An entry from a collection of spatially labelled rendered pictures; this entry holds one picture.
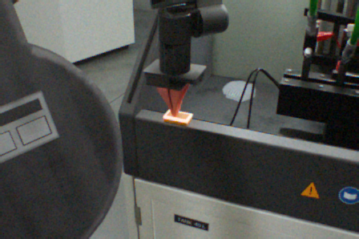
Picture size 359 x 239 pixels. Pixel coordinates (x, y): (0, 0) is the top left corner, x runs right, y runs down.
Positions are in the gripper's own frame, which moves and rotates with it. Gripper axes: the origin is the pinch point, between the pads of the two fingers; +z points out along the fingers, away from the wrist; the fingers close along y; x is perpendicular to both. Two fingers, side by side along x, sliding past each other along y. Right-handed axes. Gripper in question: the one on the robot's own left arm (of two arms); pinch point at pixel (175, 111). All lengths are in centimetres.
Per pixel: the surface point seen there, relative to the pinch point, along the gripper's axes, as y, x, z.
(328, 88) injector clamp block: -28.1, -20.9, -0.6
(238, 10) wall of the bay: 1, -53, -7
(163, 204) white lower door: 2.5, 2.1, 24.0
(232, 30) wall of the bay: 2, -52, -1
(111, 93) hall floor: 127, -170, 102
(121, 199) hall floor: 57, -62, 99
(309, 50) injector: -22.5, -21.5, -8.6
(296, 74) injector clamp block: -20.3, -25.9, -0.4
